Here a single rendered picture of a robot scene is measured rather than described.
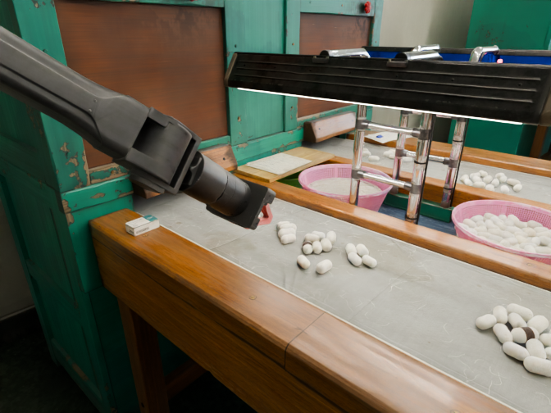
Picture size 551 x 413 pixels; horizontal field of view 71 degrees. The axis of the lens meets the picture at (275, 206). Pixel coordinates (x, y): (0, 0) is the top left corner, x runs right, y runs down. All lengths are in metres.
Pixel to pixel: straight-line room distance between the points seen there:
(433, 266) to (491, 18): 2.80
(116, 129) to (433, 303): 0.55
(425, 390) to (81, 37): 0.86
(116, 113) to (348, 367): 0.41
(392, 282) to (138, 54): 0.73
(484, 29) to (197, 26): 2.67
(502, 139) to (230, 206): 3.04
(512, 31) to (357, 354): 3.04
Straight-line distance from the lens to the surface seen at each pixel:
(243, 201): 0.56
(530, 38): 3.36
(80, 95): 0.44
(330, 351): 0.55
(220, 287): 0.66
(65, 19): 0.92
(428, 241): 0.85
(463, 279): 0.79
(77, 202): 0.95
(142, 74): 0.99
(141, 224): 0.86
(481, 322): 0.68
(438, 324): 0.67
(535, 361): 0.64
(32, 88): 0.44
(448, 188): 1.13
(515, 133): 3.42
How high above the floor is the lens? 1.15
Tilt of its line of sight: 24 degrees down
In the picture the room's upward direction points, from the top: straight up
